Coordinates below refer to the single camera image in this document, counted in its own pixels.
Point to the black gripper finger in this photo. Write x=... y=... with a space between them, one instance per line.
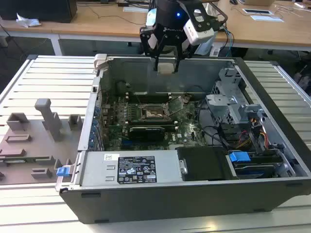
x=185 y=51
x=145 y=41

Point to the silver square CPU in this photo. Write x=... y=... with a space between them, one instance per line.
x=167 y=68

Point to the thin metal locking lever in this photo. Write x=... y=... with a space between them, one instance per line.
x=176 y=111
x=139 y=100

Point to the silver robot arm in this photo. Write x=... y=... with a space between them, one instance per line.
x=205 y=47

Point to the black RAM slot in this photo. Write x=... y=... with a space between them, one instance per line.
x=145 y=95
x=171 y=124
x=145 y=99
x=171 y=121

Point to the blue expansion slot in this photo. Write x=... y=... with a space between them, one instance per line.
x=126 y=145

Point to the white power strip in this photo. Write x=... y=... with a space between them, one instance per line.
x=215 y=51

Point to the white paper sheet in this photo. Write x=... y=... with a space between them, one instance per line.
x=131 y=9
x=267 y=18

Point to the pale grey case latch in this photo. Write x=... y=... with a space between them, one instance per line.
x=100 y=60

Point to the black round speaker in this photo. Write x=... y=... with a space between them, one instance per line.
x=120 y=87

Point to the silver metal drive cage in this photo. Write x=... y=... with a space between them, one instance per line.
x=219 y=103

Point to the black computer mouse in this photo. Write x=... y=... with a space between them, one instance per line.
x=233 y=2

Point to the white framed tray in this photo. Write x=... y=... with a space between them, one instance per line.
x=257 y=11

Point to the wooden office desk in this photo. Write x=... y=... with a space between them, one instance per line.
x=267 y=31
x=31 y=30

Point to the green motherboard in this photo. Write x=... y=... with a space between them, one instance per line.
x=184 y=136

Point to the cardboard box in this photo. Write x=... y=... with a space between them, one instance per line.
x=257 y=2

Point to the blue plastic card retainer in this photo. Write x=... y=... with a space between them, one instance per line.
x=93 y=126

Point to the black computer tower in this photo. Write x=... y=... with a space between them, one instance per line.
x=36 y=9

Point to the black plastic shroud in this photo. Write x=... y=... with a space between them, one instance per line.
x=204 y=165

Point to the crumpled white paper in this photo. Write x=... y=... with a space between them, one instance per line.
x=26 y=22

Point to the hard disk in blue carrier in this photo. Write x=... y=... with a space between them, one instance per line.
x=239 y=159

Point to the silver power supply with label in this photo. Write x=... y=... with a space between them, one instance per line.
x=97 y=167

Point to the black open PC case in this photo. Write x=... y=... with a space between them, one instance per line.
x=170 y=201

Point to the grey parts rack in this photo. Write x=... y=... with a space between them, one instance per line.
x=36 y=150

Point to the blue plastic latch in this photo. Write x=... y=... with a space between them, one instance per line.
x=62 y=171

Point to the green RAM stick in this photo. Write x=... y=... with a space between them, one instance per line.
x=24 y=160

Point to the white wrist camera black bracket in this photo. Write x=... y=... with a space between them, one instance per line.
x=194 y=34

